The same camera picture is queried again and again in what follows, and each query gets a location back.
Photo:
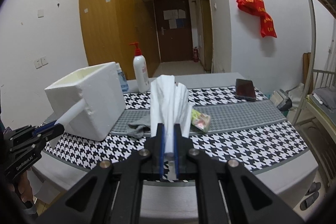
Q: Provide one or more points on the white pump lotion bottle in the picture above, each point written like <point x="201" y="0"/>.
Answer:
<point x="140" y="69"/>

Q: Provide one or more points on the metal bunk bed frame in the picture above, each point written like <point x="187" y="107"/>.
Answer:
<point x="317" y="78"/>

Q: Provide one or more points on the red hanging bags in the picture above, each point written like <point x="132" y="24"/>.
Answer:
<point x="257" y="8"/>

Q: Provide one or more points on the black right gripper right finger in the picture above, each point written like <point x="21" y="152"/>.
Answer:
<point x="182" y="146"/>

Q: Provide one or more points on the houndstooth table cloth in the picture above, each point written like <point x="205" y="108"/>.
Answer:
<point x="254" y="133"/>

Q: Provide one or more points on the left hand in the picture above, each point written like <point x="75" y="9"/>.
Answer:
<point x="22" y="194"/>

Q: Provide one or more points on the red fire extinguisher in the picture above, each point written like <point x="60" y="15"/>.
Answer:
<point x="195" y="55"/>

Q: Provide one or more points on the white styrofoam box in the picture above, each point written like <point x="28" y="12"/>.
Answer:
<point x="89" y="101"/>

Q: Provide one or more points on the black slippers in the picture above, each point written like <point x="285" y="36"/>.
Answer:
<point x="311" y="196"/>

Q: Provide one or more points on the side wooden door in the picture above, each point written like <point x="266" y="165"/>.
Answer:
<point x="207" y="28"/>

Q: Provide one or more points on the wooden wardrobe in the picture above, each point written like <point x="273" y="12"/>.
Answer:
<point x="111" y="27"/>

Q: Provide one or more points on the dark brown entrance door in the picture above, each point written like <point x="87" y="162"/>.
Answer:
<point x="174" y="30"/>

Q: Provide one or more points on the white wall socket pair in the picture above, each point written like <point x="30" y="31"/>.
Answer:
<point x="39" y="63"/>

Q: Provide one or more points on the black smartphone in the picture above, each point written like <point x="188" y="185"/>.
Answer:
<point x="245" y="90"/>

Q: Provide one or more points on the white wall switch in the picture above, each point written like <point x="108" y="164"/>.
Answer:
<point x="40" y="13"/>

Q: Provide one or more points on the green snack wrapper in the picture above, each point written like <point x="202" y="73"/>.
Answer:
<point x="200" y="120"/>

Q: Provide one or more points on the grey sock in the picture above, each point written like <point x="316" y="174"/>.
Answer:
<point x="139" y="128"/>

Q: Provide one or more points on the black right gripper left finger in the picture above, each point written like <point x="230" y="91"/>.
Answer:
<point x="153" y="167"/>

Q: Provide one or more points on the small clear spray bottle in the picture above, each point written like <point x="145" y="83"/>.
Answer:
<point x="122" y="78"/>

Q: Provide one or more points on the white tissue paper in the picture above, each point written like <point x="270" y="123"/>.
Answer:
<point x="169" y="105"/>

